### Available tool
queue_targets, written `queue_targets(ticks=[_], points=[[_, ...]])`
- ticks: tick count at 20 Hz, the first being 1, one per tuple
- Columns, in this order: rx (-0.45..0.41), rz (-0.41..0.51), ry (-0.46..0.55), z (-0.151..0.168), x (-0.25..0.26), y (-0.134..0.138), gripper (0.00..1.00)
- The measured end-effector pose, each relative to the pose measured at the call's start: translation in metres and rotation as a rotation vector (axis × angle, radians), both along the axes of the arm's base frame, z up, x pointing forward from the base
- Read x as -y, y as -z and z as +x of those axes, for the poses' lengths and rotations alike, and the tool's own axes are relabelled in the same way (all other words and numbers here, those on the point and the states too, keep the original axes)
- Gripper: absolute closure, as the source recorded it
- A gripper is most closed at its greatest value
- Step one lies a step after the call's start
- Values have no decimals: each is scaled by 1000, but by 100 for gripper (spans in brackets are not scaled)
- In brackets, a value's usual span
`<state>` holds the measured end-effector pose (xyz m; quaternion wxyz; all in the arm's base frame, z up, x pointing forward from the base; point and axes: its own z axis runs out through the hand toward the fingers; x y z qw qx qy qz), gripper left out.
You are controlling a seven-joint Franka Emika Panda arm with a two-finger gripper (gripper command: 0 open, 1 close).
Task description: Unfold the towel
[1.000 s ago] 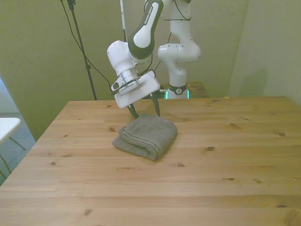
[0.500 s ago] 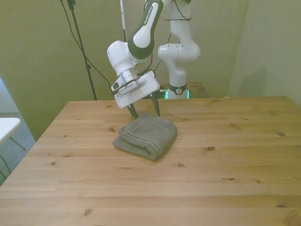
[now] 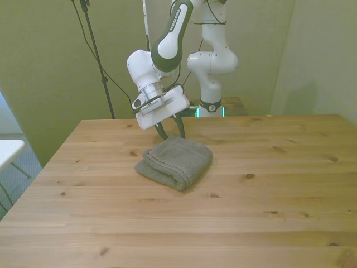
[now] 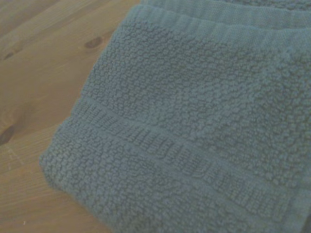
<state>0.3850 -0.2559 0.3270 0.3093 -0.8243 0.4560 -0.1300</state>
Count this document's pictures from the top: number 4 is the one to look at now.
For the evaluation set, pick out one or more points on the grey terry towel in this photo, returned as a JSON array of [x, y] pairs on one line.
[[194, 121]]

